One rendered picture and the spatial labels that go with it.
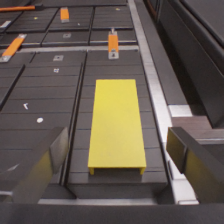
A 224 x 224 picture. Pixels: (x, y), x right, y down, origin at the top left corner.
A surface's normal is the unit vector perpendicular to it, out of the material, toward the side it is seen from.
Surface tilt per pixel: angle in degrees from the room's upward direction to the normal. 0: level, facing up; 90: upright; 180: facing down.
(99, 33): 0
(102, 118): 0
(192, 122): 90
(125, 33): 0
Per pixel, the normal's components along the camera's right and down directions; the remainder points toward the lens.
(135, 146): -0.01, -0.63
